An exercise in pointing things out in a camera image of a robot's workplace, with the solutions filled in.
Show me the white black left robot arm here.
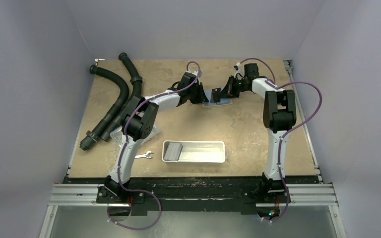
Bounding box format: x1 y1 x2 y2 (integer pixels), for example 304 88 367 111
104 70 203 203

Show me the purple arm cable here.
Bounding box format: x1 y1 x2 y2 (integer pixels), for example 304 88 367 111
107 61 201 231
236 58 323 224

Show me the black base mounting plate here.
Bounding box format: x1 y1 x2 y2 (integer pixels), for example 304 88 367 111
62 176 320 216

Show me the grey credit card stack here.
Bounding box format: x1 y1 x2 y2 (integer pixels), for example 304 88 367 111
163 142 183 161

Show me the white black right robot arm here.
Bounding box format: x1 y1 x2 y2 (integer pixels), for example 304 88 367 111
219 63 297 202

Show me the black credit card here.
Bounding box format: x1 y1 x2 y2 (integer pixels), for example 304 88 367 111
210 88 221 103

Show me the black corrugated hose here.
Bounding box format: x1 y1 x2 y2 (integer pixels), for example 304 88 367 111
101 52 143 142
79 64 129 151

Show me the clear plastic bag of screws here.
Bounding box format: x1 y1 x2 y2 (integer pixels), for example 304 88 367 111
110 124 161 149

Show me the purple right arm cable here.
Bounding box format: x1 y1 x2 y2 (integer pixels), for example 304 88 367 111
236 58 323 224

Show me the white rectangular tray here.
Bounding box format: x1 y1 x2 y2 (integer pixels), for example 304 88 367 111
162 140 226 163

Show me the black corrugated hose right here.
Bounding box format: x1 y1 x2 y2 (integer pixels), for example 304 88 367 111
101 52 143 142

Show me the silver open-end wrench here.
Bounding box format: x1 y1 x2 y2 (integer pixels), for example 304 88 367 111
134 151 153 159

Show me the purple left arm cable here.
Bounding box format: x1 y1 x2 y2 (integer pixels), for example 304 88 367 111
107 61 201 231

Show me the black corrugated hose left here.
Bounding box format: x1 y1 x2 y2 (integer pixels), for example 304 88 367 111
79 64 129 151

